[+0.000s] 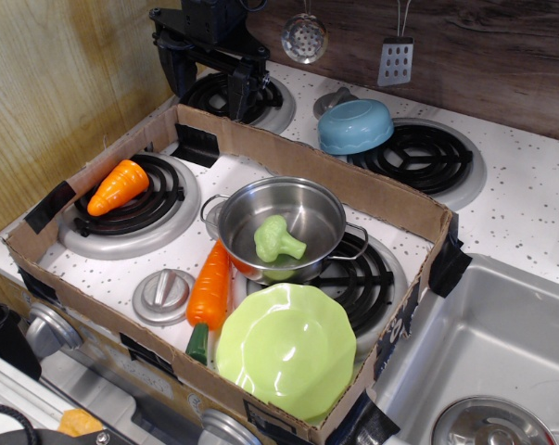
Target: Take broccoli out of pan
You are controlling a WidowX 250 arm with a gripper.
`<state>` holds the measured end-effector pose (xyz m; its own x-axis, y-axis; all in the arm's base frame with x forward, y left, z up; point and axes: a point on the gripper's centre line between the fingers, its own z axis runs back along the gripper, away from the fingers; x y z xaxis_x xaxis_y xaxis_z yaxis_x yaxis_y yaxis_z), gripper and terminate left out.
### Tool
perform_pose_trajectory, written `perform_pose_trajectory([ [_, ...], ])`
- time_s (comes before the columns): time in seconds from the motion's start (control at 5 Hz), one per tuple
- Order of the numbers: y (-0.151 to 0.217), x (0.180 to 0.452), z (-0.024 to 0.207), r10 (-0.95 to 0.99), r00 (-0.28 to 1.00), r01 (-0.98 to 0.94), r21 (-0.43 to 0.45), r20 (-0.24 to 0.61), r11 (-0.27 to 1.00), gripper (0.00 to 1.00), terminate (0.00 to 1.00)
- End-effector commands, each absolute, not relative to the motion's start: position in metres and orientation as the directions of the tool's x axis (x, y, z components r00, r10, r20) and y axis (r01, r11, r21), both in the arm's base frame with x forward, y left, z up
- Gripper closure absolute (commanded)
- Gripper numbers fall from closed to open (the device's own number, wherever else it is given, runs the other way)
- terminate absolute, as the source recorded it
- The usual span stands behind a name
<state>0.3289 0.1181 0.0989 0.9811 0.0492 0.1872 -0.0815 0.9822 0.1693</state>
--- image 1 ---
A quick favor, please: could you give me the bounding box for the silver stove knob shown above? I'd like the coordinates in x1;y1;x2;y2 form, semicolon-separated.
132;269;196;326
313;87;358;120

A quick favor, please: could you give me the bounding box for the black cable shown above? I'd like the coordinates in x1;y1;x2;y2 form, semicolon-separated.
0;401;40;445

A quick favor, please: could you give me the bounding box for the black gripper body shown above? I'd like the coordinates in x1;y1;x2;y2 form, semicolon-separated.
149;7;268;61

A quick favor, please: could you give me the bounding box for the silver front oven knob right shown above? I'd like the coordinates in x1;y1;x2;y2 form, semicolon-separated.
197;409;251;445

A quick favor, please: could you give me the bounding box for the stainless steel pot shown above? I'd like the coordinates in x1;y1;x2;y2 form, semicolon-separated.
200;176;369;285

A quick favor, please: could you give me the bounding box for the orange carrot with green stem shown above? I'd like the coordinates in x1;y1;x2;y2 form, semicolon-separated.
185;239;232;365

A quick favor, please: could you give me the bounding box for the back left black burner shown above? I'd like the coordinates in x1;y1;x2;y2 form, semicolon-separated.
180;73;296;134

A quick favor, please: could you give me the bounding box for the silver oven knob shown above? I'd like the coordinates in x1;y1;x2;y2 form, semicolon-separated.
197;409;251;445
26;303;83;359

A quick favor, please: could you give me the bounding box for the green toy broccoli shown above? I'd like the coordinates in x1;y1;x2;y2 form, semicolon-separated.
254;215;307;263

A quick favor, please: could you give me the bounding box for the black device at left edge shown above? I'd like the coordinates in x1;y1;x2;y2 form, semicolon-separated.
0;303;42;381

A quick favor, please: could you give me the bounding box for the yellow sponge piece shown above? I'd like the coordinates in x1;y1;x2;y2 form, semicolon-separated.
57;408;103;438

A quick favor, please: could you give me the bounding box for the silver stove knob on top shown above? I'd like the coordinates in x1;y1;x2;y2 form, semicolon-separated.
132;269;196;326

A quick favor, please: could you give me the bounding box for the light green plastic bowl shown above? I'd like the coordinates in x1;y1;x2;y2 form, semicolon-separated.
215;283;357;421

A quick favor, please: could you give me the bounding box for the orange toy carrot top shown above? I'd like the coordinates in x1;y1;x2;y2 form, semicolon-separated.
87;159;149;217

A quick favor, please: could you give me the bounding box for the back right black burner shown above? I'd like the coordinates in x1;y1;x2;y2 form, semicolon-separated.
346;118;487;210

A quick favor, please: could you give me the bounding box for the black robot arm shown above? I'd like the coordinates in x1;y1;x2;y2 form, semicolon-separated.
148;1;270;121

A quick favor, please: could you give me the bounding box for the front right black burner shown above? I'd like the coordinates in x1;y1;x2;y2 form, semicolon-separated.
246;231;410;361

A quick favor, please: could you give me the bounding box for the hanging metal strainer ladle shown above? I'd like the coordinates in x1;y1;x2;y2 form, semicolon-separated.
281;1;329;65

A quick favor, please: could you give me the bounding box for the brown cardboard fence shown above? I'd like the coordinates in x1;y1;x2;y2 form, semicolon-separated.
6;105;460;444

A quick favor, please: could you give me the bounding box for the stainless steel sink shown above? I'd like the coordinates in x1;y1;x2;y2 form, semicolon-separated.
375;255;559;444

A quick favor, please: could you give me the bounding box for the silver sink drain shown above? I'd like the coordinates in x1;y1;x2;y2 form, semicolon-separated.
430;396;556;444

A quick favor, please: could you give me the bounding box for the hanging metal slotted spatula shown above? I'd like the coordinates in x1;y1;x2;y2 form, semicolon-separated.
377;1;414;87

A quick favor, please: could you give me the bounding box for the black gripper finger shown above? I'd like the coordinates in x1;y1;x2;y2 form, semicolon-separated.
227;58;269;121
157;39;197;95

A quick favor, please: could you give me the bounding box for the front left black burner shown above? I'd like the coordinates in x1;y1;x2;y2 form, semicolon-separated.
58;153;200;261

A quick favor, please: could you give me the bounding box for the black burner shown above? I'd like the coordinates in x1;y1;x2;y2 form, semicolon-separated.
58;153;200;261
346;118;487;210
180;73;296;134
246;231;410;361

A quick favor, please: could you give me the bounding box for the silver front oven knob left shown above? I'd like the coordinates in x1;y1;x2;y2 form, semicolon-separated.
26;303;83;359

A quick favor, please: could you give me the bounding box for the blue plastic bowl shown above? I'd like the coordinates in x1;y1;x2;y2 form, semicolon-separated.
317;99;394;156

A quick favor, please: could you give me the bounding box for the silver back stove knob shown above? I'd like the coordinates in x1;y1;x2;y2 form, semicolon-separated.
313;87;358;120

